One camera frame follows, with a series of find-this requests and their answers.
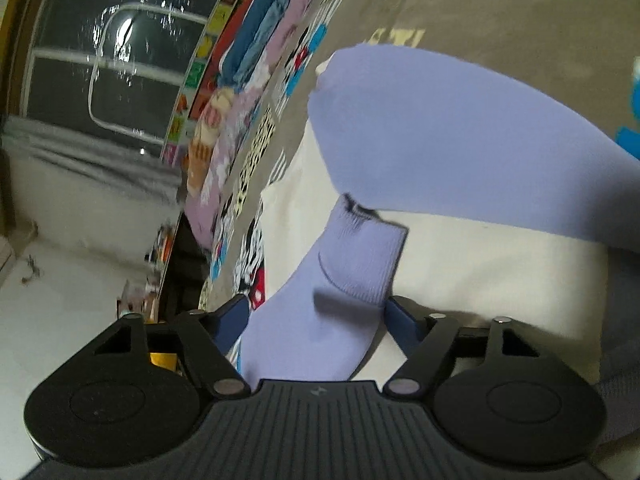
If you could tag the blue folded quilt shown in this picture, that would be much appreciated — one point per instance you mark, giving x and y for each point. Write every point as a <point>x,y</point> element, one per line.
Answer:
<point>260,25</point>

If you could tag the white tube frame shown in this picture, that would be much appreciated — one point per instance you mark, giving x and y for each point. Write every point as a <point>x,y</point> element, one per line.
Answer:
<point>92,85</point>

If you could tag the dark wooden side table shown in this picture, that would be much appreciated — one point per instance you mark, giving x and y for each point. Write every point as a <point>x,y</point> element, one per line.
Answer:
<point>185,270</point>

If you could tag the window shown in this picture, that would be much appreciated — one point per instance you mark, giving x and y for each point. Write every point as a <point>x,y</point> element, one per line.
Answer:
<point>65,60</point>

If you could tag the colourful alphabet foam panel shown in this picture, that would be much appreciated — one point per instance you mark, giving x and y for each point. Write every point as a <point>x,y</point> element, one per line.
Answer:
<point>200,60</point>

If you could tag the cream sequin sweatshirt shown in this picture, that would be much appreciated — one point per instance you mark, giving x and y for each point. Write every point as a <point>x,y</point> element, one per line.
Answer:
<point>500,270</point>

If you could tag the yellow cartoon pillow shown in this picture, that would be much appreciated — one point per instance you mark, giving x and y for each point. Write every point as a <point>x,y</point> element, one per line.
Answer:
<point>210,130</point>

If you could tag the grey curtain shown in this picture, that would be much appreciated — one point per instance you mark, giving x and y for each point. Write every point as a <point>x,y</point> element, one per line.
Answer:
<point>75,160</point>

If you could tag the pile of table clutter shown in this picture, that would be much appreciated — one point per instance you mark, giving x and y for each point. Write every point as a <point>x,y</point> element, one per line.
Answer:
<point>150,260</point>

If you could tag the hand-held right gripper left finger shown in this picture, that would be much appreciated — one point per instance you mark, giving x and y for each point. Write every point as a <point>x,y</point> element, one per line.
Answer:
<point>232,322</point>

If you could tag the red pillow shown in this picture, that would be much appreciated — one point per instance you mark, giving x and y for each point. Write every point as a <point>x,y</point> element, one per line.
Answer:
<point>237,22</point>

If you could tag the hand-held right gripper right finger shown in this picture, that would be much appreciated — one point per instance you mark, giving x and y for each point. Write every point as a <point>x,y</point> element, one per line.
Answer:
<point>402,322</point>

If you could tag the lavender cloud print quilt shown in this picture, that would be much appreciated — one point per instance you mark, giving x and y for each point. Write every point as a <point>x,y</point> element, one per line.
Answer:
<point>215,200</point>

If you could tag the wooden window trim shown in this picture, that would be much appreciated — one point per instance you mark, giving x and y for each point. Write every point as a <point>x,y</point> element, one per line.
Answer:
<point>17,35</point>

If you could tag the cartoon mouse printed blanket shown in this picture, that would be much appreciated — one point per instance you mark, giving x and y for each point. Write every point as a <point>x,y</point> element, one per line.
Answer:
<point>500,10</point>

